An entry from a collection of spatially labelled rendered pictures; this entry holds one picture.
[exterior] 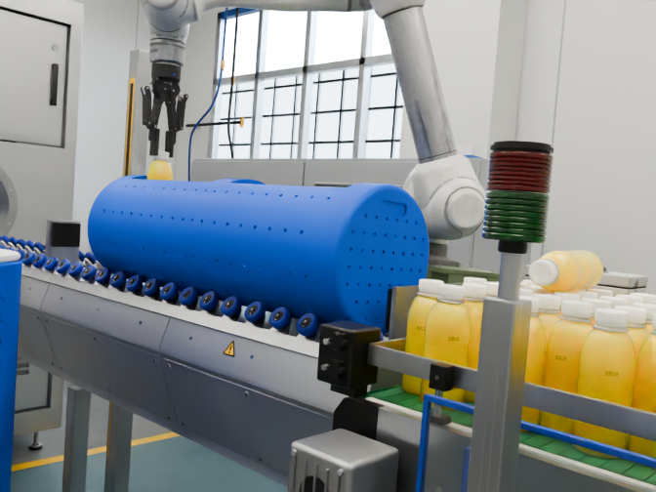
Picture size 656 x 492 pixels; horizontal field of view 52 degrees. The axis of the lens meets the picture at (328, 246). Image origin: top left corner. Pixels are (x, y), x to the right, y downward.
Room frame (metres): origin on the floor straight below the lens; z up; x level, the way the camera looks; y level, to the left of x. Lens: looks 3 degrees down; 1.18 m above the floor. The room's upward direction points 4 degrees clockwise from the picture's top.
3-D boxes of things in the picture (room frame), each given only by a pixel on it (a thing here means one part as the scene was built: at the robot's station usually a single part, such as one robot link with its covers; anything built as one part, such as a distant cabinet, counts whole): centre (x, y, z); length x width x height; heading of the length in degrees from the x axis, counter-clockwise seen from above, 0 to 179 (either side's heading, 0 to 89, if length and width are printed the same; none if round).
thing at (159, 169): (1.78, 0.45, 1.20); 0.07 x 0.07 x 0.16
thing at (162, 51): (1.78, 0.46, 1.55); 0.09 x 0.09 x 0.06
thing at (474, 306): (1.05, -0.23, 0.98); 0.07 x 0.07 x 0.16
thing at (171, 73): (1.78, 0.45, 1.47); 0.08 x 0.07 x 0.09; 137
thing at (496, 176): (0.70, -0.19, 1.23); 0.06 x 0.06 x 0.04
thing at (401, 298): (1.22, -0.15, 0.99); 0.10 x 0.02 x 0.12; 138
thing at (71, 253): (2.12, 0.83, 1.00); 0.10 x 0.04 x 0.15; 138
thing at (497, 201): (0.70, -0.19, 1.18); 0.06 x 0.06 x 0.05
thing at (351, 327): (1.04, -0.05, 0.95); 0.10 x 0.07 x 0.10; 138
